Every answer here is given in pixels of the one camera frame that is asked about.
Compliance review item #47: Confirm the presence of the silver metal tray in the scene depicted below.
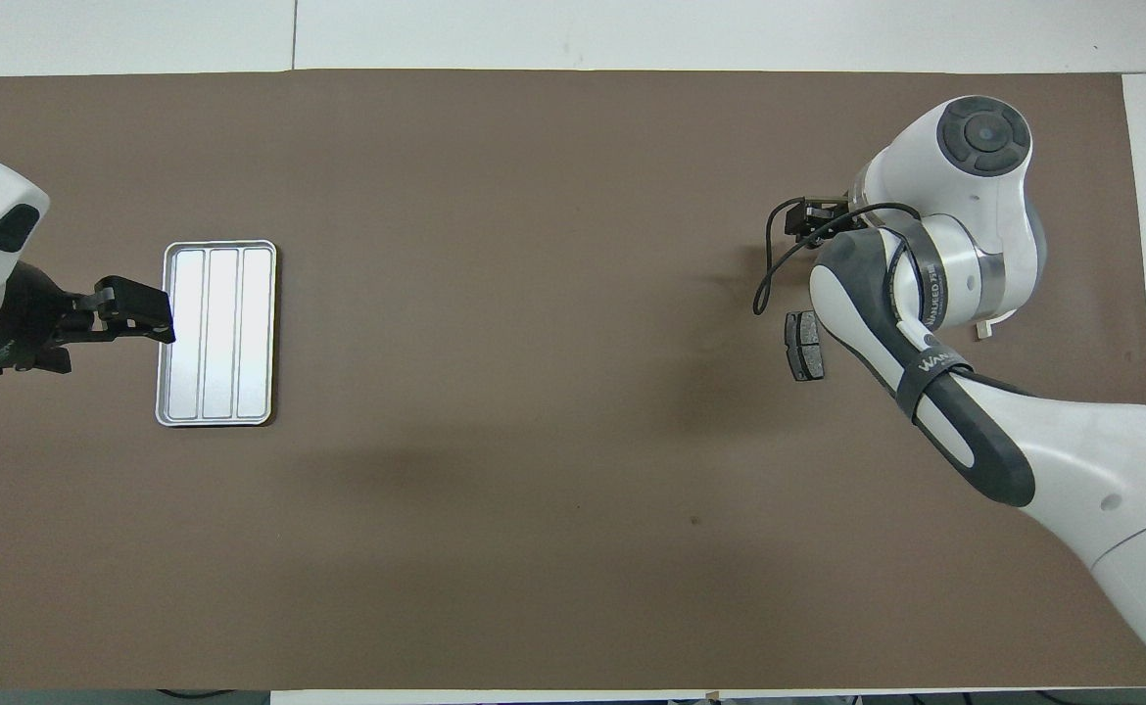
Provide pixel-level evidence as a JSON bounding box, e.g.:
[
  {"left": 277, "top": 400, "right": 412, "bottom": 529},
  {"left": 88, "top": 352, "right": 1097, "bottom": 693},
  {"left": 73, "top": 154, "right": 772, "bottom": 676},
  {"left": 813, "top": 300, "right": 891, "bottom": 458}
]
[{"left": 155, "top": 239, "right": 278, "bottom": 428}]

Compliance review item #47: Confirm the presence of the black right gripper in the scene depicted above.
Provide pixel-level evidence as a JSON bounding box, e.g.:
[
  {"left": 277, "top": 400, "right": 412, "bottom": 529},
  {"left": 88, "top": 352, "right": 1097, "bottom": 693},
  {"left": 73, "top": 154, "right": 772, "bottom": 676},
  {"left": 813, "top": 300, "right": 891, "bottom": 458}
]
[{"left": 786, "top": 194, "right": 863, "bottom": 248}]

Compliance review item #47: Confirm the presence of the dark grey brake pad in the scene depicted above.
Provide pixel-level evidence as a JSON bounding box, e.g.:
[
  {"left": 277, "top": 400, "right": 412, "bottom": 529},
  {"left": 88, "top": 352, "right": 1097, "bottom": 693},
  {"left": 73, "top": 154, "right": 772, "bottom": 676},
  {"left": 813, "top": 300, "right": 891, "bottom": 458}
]
[{"left": 784, "top": 310, "right": 826, "bottom": 383}]

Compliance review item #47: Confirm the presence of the brown table mat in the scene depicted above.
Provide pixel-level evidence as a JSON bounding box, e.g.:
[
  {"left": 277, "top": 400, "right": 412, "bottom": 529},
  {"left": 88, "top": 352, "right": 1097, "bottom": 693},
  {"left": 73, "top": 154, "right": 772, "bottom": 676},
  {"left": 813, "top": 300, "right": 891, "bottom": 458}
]
[{"left": 0, "top": 69, "right": 1146, "bottom": 692}]

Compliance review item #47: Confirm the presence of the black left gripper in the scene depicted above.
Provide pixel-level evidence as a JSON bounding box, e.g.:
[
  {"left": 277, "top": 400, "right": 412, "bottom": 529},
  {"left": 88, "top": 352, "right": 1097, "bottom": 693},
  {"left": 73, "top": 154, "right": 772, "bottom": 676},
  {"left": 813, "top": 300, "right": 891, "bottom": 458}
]
[{"left": 0, "top": 262, "right": 176, "bottom": 378}]

